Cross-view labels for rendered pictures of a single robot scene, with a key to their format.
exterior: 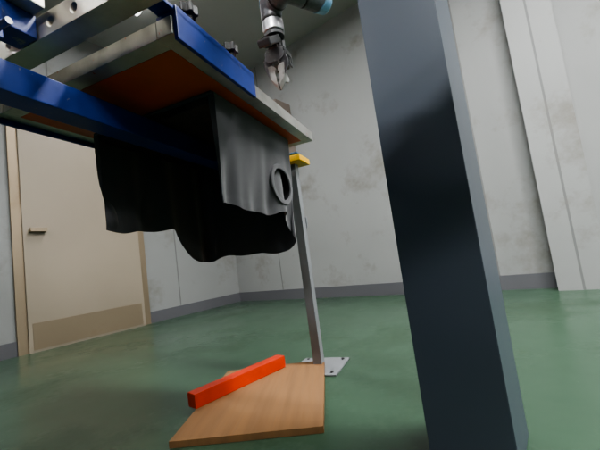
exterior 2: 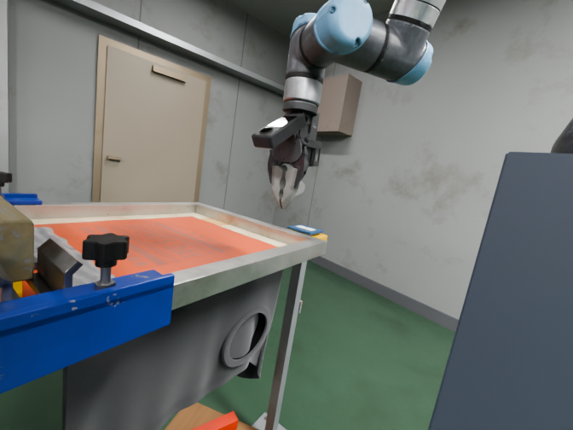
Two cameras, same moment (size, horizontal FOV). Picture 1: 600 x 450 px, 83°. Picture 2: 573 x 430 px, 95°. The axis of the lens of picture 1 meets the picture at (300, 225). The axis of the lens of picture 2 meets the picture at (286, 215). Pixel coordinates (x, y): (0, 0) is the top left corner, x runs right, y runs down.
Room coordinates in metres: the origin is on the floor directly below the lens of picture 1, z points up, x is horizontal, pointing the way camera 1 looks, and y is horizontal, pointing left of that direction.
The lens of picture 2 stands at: (0.61, -0.12, 1.16)
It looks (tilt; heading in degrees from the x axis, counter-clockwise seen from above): 9 degrees down; 12
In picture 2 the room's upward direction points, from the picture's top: 9 degrees clockwise
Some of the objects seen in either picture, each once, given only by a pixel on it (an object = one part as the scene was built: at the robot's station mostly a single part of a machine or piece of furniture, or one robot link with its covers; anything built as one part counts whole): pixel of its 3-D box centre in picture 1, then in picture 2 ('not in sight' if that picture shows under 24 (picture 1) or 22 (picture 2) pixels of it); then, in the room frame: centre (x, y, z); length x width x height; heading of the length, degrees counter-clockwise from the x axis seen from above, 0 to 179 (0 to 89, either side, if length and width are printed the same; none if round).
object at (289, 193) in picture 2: (285, 78); (296, 188); (1.16, -0.02, 1.13); 0.06 x 0.03 x 0.09; 158
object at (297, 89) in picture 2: (272, 29); (300, 95); (1.15, 0.00, 1.32); 0.08 x 0.08 x 0.05
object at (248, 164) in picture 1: (253, 176); (194, 345); (1.07, 0.13, 0.77); 0.46 x 0.09 x 0.36; 158
